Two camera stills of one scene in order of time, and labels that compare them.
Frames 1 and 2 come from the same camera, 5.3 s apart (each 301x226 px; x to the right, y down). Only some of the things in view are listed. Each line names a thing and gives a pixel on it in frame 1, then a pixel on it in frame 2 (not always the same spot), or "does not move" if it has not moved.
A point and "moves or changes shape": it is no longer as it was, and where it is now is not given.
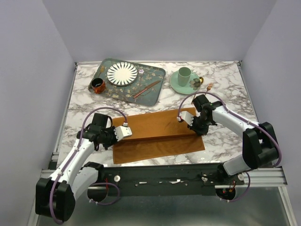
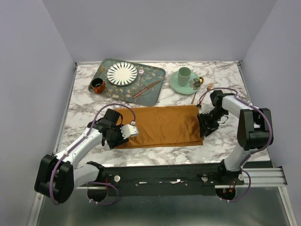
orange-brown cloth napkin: x=154 y=135 moves or changes shape
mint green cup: x=184 y=74 does not move
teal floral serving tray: x=146 y=89 does not move
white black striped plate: x=122 y=73 does not move
